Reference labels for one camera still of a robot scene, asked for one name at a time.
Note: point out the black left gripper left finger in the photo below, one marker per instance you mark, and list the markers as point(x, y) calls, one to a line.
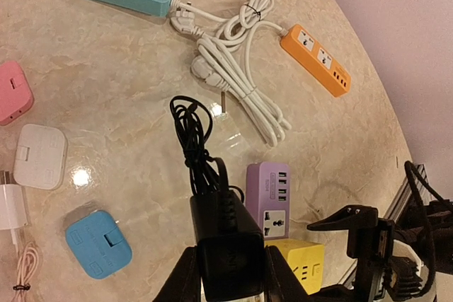
point(184, 282)

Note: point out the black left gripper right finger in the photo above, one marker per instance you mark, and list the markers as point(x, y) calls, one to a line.
point(280, 281)

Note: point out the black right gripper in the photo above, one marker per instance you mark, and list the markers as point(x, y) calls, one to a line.
point(371, 243)

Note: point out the yellow black plug adapter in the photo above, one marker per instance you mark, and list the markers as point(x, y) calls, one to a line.
point(305, 259)

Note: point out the light blue small adapter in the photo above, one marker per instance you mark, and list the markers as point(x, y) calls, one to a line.
point(98, 244)

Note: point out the purple power strip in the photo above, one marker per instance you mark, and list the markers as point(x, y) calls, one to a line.
point(268, 197)

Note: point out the white usb charger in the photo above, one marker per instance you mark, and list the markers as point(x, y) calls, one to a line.
point(13, 218)

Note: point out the orange power strip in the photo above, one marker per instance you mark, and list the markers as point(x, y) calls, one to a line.
point(320, 63)

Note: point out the white plug adapter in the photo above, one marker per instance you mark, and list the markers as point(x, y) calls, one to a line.
point(40, 157)

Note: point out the pink plug adapter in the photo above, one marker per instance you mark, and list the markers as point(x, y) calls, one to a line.
point(16, 95)

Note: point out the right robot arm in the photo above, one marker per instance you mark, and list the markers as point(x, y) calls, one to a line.
point(419, 243)

